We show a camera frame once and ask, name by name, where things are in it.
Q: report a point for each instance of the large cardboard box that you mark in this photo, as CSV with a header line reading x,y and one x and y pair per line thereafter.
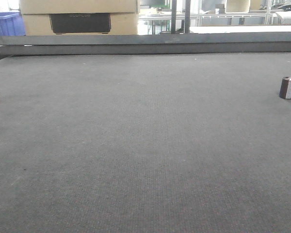
x,y
80,17

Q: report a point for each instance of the brown cylindrical capacitor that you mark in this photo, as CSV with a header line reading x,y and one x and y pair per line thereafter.
x,y
285,89

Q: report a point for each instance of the blue plastic crate background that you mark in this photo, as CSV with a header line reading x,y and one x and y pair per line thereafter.
x,y
11,24

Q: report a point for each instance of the dark grey table edge rail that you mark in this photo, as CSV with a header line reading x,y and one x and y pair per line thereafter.
x,y
189,43

